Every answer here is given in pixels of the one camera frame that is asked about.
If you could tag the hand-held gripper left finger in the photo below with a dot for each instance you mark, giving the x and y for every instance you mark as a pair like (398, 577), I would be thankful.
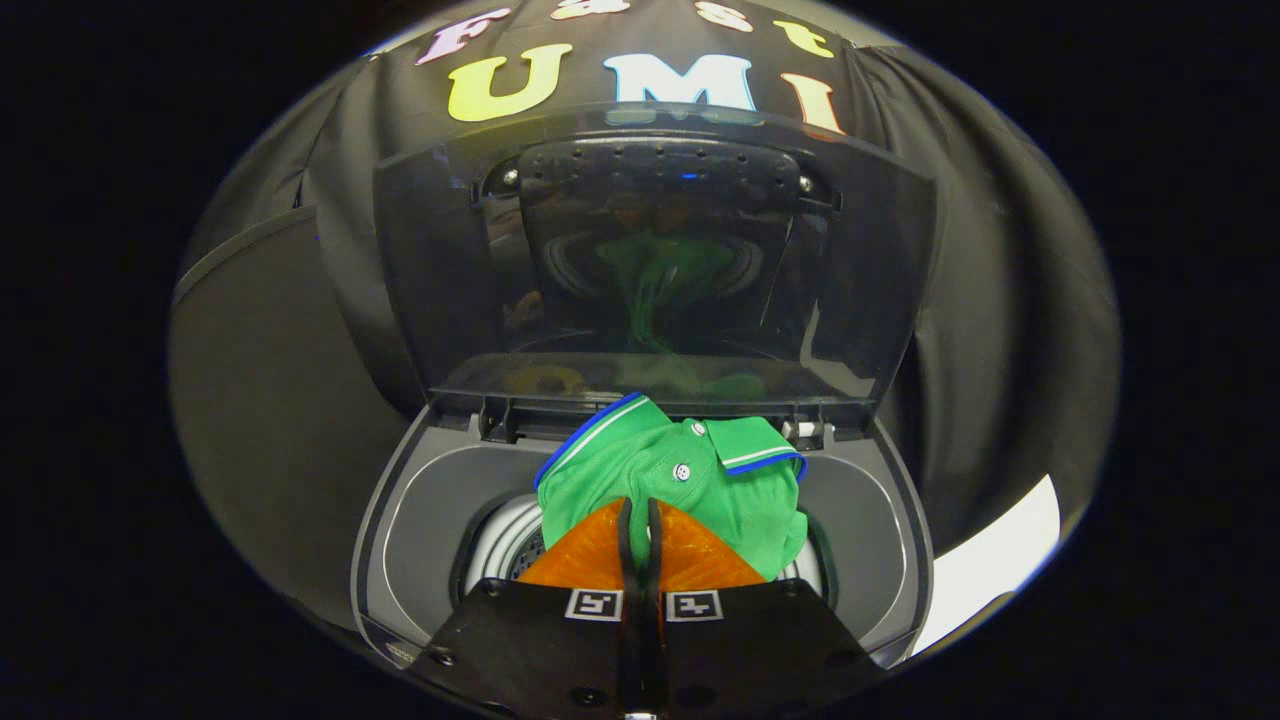
(540, 650)

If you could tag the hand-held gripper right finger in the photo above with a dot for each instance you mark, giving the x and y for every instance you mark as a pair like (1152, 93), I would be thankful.
(750, 650)

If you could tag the white side table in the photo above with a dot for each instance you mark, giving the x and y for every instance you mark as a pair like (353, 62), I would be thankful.
(990, 570)

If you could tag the dark washing machine lid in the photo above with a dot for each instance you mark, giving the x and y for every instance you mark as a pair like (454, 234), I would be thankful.
(450, 300)

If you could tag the green polo shirt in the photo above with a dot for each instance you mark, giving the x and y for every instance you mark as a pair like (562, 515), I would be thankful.
(640, 470)

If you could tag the dark grey washing machine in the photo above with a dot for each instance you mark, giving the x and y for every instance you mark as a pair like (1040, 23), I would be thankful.
(420, 520)

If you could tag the black backdrop cloth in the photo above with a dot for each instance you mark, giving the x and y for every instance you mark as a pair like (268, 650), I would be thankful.
(1000, 300)

